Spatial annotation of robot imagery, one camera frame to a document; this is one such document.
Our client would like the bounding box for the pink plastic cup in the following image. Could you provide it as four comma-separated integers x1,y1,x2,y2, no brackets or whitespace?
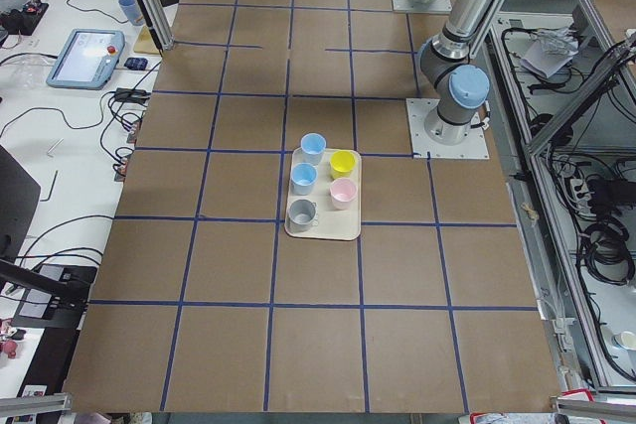
329,178,358,211

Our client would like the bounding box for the black monitor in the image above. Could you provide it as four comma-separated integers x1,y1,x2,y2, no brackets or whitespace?
0,147,41,261

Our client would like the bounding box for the blue cup on desk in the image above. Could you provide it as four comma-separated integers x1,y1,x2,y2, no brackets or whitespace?
118,0,144,26

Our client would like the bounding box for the near light blue cup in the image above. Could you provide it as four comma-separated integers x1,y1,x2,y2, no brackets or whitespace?
290,163,318,196

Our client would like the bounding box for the wooden cup stand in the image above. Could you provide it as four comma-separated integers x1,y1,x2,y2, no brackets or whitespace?
132,26,162,56

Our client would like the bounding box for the near blue teach pendant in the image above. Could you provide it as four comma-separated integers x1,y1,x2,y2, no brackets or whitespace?
46,29,125,90

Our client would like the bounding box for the yellow plastic cup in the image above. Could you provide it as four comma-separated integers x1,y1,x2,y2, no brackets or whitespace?
329,150,357,180

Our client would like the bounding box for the far light blue cup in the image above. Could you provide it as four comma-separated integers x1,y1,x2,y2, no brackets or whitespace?
300,132,326,166

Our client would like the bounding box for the crumpled white paper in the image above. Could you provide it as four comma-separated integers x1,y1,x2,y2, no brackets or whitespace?
520,27,578,79

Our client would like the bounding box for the light blue cup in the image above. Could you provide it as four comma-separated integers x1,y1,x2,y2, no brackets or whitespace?
300,132,326,166
290,163,318,196

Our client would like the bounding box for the grey plastic cup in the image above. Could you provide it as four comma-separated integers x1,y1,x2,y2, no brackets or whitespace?
286,199,318,234

